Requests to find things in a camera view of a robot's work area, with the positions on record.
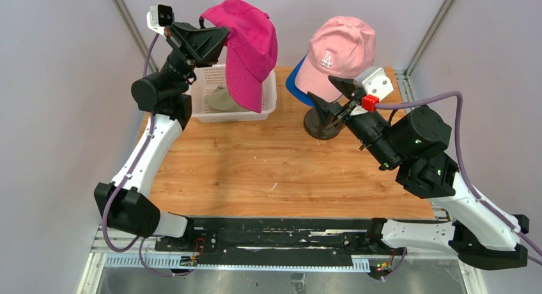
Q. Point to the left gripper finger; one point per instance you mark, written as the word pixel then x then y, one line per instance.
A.
pixel 183 36
pixel 217 37

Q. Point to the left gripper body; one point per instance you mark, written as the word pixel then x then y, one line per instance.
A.
pixel 179 64

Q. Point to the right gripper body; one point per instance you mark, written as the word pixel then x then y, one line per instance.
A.
pixel 371 128

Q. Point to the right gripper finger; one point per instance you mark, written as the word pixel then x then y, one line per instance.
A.
pixel 323 115
pixel 347 87

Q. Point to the light pink baseball cap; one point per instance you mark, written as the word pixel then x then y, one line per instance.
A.
pixel 343 47

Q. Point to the magenta baseball cap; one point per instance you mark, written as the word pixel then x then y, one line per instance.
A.
pixel 251 49

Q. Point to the blue baseball cap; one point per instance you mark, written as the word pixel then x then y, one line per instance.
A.
pixel 305 79

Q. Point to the black baseball cap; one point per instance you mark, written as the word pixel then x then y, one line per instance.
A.
pixel 338 100

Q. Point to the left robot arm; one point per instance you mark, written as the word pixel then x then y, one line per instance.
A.
pixel 124 203

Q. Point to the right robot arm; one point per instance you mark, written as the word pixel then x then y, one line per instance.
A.
pixel 412 139

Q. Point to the dark wooden mannequin stand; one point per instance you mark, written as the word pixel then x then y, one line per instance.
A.
pixel 321 134

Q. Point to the white plastic basket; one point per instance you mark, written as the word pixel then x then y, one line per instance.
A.
pixel 208 79

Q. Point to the khaki baseball cap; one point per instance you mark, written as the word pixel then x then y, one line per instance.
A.
pixel 219 100

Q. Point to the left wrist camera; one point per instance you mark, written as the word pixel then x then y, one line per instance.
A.
pixel 159 17

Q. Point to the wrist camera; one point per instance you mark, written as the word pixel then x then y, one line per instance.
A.
pixel 159 17
pixel 371 87

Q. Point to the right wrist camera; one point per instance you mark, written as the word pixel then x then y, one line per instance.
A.
pixel 371 87

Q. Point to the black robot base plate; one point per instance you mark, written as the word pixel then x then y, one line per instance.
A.
pixel 351 236

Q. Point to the aluminium frame rail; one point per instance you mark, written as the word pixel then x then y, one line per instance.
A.
pixel 156 255

